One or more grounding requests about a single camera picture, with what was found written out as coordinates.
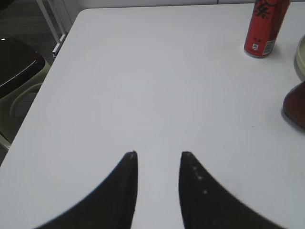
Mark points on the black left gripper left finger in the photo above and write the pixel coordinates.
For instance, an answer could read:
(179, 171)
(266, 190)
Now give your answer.
(110, 206)

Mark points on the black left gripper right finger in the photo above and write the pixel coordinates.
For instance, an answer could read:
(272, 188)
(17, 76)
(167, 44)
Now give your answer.
(205, 204)

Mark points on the beige round plate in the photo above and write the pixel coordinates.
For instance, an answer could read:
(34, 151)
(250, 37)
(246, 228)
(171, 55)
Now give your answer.
(300, 59)

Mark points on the dark red apple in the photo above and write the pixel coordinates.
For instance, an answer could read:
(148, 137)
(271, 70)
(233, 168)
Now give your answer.
(294, 105)

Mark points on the red soda can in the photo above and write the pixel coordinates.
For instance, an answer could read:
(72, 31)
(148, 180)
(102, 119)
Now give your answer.
(264, 27)

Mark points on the white metal frame leg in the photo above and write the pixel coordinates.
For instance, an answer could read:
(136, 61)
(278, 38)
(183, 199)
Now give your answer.
(58, 20)

